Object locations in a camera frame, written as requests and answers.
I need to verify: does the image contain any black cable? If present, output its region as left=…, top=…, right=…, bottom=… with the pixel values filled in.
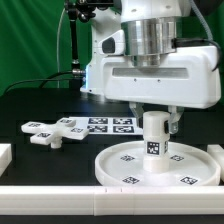
left=3, top=70, right=75, bottom=94

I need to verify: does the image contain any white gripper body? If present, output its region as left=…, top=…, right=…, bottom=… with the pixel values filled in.
left=101, top=46, right=221, bottom=109

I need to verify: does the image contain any white front barrier rail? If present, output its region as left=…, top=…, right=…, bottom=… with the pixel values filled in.
left=0, top=186, right=224, bottom=216

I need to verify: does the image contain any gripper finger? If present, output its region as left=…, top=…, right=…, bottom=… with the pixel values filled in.
left=129, top=102, right=144, bottom=128
left=166, top=106, right=184, bottom=134

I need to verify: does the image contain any white left barrier block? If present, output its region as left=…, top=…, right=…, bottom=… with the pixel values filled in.
left=0, top=144, right=12, bottom=176

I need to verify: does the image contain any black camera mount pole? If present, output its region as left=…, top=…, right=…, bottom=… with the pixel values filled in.
left=64, top=0, right=120, bottom=91

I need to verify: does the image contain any white cross-shaped table base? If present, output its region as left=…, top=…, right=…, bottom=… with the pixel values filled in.
left=21, top=118, right=89, bottom=149

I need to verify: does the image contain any white round table top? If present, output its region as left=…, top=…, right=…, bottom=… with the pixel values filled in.
left=95, top=141, right=221, bottom=187

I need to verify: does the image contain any grey cable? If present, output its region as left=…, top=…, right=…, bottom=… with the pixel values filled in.
left=56, top=7, right=67, bottom=89

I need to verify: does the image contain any white marker sheet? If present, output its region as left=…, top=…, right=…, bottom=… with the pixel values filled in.
left=75, top=117, right=143, bottom=135

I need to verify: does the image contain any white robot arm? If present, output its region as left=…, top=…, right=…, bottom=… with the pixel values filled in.
left=80, top=0, right=221, bottom=133

